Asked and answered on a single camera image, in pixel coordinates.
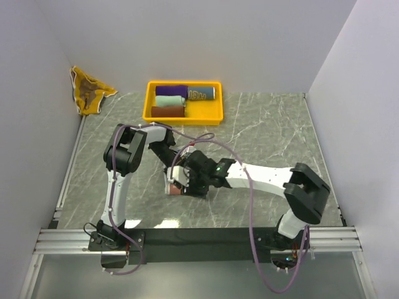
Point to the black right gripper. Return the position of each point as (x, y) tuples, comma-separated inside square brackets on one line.
[(192, 190)]

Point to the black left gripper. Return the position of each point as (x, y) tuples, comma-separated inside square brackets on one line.
[(179, 161)]

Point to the striped rabbit print towel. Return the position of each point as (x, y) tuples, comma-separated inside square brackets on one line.
[(170, 188)]

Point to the yellow brown towel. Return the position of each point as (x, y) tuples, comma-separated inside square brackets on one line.
[(88, 92)]

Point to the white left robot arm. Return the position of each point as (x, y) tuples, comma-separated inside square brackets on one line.
[(123, 156)]

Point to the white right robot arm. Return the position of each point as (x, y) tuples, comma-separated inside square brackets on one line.
[(305, 192)]

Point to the brown rolled towel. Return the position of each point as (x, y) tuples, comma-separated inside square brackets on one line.
[(168, 112)]

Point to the mint green rolled towel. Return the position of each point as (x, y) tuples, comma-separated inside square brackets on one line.
[(170, 101)]

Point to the yellow plastic tray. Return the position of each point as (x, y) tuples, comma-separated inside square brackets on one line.
[(201, 112)]

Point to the purple rolled towel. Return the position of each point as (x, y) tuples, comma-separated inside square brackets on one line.
[(172, 90)]

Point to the blue lettered rolled towel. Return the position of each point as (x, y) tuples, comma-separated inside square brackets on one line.
[(201, 93)]

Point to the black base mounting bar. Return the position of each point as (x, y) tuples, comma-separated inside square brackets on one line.
[(173, 245)]

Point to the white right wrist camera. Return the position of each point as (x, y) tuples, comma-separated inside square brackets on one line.
[(177, 174)]

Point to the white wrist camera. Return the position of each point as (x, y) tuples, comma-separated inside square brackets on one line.
[(177, 174), (190, 148)]

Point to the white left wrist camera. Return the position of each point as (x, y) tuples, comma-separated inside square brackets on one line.
[(190, 148)]

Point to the aluminium frame rail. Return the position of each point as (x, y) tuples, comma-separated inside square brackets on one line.
[(75, 241)]

